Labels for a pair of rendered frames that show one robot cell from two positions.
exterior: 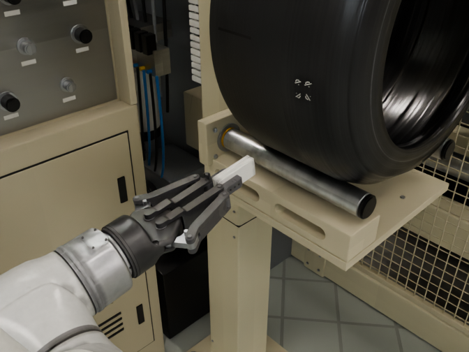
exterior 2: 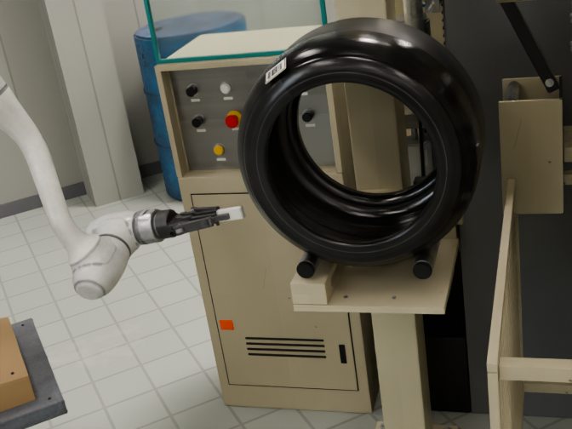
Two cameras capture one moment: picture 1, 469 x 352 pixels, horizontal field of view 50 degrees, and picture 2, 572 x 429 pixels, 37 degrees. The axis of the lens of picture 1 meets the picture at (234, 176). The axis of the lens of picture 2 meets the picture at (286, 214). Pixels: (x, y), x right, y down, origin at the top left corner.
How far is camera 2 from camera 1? 190 cm
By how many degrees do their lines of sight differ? 55
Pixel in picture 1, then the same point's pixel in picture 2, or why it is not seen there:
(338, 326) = not seen: outside the picture
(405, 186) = (414, 294)
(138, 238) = (161, 218)
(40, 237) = (262, 243)
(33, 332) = (104, 229)
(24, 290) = (115, 216)
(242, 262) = (377, 332)
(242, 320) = (385, 393)
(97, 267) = (140, 221)
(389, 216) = (363, 300)
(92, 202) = not seen: hidden behind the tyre
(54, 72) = not seen: hidden behind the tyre
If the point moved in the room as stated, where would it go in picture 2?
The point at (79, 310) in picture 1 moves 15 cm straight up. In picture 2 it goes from (122, 231) to (110, 178)
